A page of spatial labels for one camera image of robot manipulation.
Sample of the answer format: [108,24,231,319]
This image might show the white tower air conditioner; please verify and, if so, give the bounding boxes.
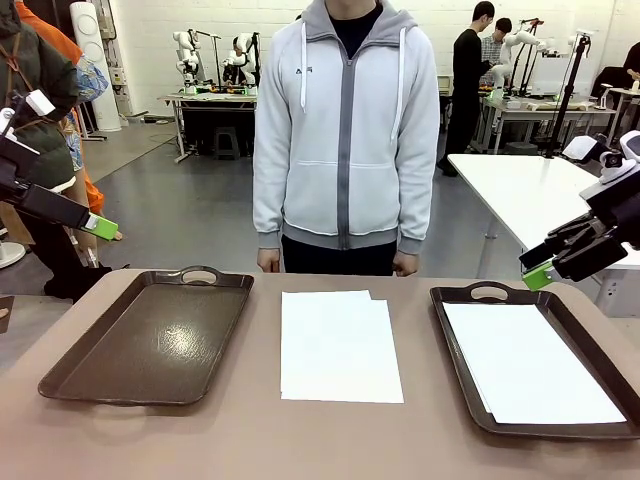
[69,0,123,133]

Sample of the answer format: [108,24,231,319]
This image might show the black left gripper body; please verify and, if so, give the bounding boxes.
[0,133,41,205]

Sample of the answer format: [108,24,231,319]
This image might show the brown plastic serving tray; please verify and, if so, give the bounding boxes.
[38,264,255,407]
[429,280,640,441]

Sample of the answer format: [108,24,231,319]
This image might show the bystander in dark olive jacket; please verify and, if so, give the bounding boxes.
[0,0,114,304]

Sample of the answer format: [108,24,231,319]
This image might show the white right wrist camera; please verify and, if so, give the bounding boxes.
[561,135,609,164]

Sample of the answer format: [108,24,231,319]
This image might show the grey metal workbench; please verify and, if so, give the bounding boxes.
[158,91,259,165]

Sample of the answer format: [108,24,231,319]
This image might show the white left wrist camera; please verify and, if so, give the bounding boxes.
[23,88,56,118]

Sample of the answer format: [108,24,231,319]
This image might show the person's left hand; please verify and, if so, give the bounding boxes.
[391,252,419,278]

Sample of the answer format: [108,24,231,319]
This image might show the person in plaid shirt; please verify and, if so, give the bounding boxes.
[482,17,515,77]

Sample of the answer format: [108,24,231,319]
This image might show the grey white zip hoodie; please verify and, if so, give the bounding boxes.
[252,0,442,257]

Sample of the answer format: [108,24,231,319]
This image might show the white black background robot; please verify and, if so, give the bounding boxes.
[222,32,263,95]

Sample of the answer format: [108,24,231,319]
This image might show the person's right forearm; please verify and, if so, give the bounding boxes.
[252,159,292,251]

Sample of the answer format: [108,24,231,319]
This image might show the person in black long sleeves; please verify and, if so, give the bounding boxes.
[437,1,497,177]

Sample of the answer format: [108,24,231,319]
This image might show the black camera tripod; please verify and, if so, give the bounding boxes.
[542,29,597,160]

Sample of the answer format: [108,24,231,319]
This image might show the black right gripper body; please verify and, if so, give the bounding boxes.
[583,168,640,247]

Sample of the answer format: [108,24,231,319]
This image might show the white side table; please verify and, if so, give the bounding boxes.
[447,153,640,275]

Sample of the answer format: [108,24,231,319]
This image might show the person's left forearm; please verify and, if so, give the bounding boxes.
[396,159,442,257]

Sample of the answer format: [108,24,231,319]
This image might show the brown wooden board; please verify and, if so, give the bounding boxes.
[0,294,16,335]

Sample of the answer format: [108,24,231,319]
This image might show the long white workbench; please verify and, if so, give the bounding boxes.
[482,93,617,154]

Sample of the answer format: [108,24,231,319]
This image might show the black trousers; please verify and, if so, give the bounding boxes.
[280,234,400,278]

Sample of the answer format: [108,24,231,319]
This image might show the blue patterned cloth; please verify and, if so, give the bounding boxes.
[59,54,110,172]

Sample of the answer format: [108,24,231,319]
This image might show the white fan base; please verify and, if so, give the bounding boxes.
[0,242,27,270]

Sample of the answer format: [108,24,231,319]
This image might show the dark plastic stool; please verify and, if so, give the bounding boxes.
[214,126,241,161]

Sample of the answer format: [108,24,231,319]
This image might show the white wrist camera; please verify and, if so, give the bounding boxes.
[23,88,56,118]
[561,135,609,164]

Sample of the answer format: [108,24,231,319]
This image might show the person's right hand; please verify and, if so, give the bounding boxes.
[256,247,282,274]

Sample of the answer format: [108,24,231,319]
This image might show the black office chair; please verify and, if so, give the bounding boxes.
[594,67,634,101]

